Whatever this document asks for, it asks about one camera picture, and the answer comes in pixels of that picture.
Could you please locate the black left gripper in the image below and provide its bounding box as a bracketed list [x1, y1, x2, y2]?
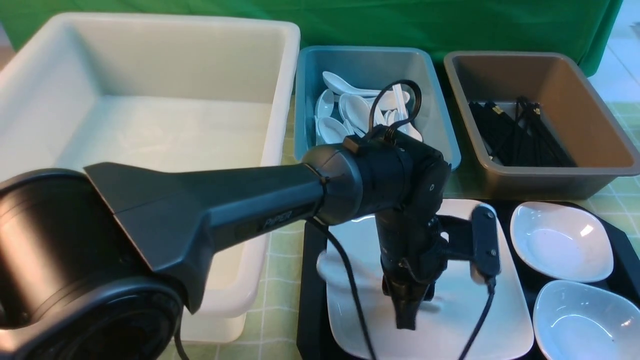
[375, 206, 448, 331]

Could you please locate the large white square plate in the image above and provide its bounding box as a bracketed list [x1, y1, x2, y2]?
[326, 215, 535, 360]

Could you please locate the white small dish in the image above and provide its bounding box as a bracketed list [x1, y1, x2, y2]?
[532, 280, 640, 360]
[510, 202, 614, 283]

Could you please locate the white spoon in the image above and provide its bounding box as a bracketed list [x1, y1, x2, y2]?
[338, 94, 371, 137]
[322, 71, 400, 112]
[316, 251, 349, 289]
[315, 116, 355, 146]
[389, 84, 423, 142]
[314, 88, 335, 120]

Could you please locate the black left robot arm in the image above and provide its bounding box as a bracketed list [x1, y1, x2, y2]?
[1, 126, 451, 360]

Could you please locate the black serving tray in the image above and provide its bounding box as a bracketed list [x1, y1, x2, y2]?
[295, 199, 640, 360]

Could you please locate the green checked tablecloth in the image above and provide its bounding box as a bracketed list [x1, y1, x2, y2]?
[183, 98, 639, 360]

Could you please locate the black chopsticks pile in bin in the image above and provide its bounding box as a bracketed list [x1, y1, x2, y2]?
[468, 96, 578, 167]

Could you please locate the teal plastic bin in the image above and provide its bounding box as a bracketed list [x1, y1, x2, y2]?
[294, 45, 462, 170]

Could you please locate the brown plastic bin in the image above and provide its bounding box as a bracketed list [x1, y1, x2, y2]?
[443, 51, 639, 200]

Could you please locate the large white plastic tub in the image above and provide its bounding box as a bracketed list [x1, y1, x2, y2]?
[0, 12, 301, 344]

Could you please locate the green backdrop cloth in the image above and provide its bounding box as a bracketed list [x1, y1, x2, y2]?
[0, 0, 622, 76]

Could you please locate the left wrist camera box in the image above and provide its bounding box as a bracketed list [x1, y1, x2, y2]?
[438, 203, 501, 284]

